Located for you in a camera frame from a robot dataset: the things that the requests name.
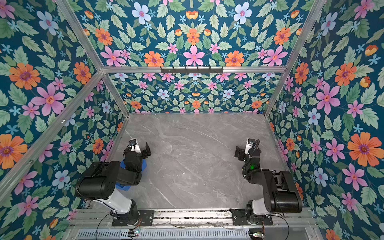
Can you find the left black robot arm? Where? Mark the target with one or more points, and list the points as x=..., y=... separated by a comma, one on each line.
x=101, y=183

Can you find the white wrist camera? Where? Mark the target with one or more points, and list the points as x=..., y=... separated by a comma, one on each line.
x=250, y=144
x=134, y=146

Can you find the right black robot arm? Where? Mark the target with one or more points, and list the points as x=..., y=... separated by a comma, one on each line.
x=280, y=194

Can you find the black wall hook rail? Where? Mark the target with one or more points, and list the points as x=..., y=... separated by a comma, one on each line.
x=192, y=70

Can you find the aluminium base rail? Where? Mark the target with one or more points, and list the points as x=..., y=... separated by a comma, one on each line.
x=192, y=218

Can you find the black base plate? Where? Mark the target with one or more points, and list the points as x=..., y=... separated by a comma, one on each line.
x=242, y=217
x=133, y=218

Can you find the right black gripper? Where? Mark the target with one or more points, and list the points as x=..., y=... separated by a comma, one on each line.
x=241, y=153

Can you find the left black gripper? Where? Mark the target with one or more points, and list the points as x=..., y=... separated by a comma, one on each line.
x=144, y=151

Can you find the blue plastic bin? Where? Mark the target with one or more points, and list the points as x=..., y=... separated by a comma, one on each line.
x=127, y=179

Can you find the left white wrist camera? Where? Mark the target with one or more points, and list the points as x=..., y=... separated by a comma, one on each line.
x=134, y=146

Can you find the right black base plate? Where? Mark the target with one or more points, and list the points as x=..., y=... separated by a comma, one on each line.
x=242, y=217

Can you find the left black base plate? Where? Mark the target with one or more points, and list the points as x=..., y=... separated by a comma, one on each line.
x=133, y=218

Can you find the white slotted cable duct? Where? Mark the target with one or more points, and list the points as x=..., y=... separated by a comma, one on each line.
x=163, y=234

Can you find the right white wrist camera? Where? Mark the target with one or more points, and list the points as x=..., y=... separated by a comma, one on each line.
x=250, y=144

